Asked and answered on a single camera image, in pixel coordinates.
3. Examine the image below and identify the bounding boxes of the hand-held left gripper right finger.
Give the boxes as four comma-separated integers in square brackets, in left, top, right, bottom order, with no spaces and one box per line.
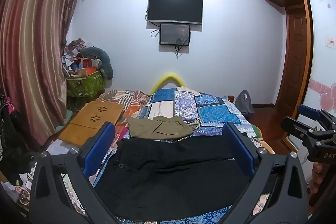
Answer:
[223,122,308,224]

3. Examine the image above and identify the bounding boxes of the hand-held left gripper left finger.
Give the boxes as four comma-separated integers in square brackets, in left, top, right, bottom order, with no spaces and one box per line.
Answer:
[28,122,124,224]

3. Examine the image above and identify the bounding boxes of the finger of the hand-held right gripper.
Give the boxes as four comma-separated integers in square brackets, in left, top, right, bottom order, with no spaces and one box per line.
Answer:
[297,104,336,132]
[280,116,320,147]

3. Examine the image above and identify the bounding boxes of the black pants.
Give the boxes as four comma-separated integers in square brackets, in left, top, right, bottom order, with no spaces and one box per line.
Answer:
[95,132,253,215]

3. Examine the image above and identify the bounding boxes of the olive green pants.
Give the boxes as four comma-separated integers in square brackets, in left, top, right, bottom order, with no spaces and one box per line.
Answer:
[127,115,194,140]

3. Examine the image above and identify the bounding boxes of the person's right hand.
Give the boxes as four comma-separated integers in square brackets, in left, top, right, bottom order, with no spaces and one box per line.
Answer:
[309,162,325,195]

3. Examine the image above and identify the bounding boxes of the bamboo lap desk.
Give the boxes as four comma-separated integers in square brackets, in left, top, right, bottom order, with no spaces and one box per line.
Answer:
[58,101,125,146]

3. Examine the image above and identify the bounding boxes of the grey plastic bag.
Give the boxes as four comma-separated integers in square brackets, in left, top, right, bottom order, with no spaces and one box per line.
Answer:
[234,90,255,116]

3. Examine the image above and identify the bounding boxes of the blue patchwork blanket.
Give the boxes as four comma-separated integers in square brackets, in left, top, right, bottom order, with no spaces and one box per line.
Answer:
[113,86,276,224]

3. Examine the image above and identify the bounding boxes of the brown wooden door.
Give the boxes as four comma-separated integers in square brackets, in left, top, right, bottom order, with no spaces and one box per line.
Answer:
[272,0,314,110]

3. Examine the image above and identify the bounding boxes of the orange patterned blanket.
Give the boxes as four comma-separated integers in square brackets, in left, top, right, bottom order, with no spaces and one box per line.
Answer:
[99,89,151,147]

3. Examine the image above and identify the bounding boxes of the orange cardboard box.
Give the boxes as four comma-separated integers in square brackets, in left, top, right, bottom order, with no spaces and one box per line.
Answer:
[74,68,98,76]

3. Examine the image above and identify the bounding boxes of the yellow foam tube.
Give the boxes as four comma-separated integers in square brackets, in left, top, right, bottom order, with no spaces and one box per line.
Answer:
[150,72,188,95]

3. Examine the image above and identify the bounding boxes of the striped pink curtain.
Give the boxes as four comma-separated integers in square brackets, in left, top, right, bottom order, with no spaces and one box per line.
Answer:
[0,0,85,147]

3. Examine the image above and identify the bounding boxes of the small black wall monitor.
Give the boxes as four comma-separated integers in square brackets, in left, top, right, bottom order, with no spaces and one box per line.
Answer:
[159,23,191,47]

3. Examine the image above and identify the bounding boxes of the black wall television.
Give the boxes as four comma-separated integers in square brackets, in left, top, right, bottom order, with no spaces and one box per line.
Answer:
[147,0,203,25]

